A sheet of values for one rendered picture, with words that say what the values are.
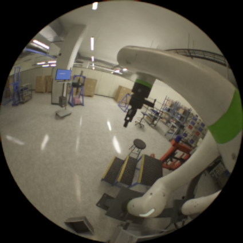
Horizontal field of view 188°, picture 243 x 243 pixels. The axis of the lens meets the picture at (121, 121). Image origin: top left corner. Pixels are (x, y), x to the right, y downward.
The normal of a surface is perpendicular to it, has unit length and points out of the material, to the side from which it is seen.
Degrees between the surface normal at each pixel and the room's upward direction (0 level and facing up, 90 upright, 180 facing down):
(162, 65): 114
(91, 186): 0
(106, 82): 90
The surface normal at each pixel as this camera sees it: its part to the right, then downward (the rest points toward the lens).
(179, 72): -0.89, 0.32
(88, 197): 0.31, -0.84
